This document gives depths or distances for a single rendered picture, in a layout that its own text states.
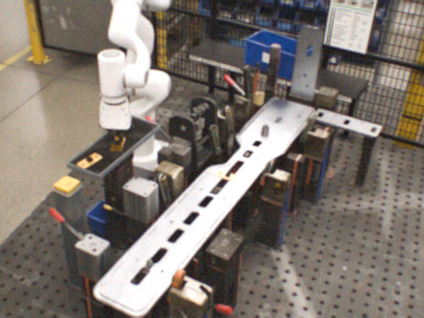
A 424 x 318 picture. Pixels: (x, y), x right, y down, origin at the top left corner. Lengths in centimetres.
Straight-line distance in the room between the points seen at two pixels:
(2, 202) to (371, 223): 224
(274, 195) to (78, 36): 322
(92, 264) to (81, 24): 339
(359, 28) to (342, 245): 104
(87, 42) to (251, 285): 329
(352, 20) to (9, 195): 229
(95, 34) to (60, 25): 33
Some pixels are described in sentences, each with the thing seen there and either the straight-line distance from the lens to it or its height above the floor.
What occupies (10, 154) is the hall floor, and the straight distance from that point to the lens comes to 412.
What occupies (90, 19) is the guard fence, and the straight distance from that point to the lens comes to 486.
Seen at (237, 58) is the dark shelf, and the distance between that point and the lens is 293.
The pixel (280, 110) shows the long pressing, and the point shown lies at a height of 100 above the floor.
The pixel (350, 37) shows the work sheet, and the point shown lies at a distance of 281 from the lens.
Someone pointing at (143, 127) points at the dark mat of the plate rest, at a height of 116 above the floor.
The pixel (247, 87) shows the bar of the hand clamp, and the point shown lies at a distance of 243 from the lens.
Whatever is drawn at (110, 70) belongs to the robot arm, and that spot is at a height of 147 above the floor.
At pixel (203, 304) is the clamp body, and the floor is 105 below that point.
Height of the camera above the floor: 228
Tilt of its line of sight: 36 degrees down
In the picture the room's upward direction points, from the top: 2 degrees clockwise
